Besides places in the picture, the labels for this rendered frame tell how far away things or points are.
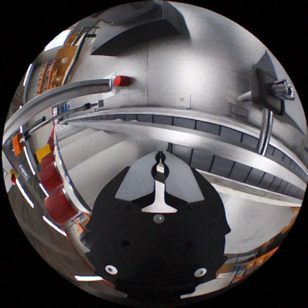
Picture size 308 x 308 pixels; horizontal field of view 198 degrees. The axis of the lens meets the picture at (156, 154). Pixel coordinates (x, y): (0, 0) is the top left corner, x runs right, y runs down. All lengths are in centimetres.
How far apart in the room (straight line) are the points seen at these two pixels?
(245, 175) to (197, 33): 31
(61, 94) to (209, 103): 35
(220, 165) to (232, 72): 18
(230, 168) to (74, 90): 39
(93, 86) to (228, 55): 35
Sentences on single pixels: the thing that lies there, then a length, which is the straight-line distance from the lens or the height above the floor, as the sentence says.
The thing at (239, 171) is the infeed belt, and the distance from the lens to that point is 19.
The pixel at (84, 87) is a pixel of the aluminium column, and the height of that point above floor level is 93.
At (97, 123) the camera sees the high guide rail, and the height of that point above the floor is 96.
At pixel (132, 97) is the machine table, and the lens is 29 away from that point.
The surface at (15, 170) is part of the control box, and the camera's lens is 45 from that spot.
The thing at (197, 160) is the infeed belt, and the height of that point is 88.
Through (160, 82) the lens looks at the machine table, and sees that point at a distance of 24.
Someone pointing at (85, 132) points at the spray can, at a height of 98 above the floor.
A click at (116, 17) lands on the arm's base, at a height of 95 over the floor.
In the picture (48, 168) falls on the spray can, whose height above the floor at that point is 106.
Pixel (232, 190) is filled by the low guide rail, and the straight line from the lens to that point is 17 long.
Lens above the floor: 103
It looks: 47 degrees down
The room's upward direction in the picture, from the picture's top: 128 degrees counter-clockwise
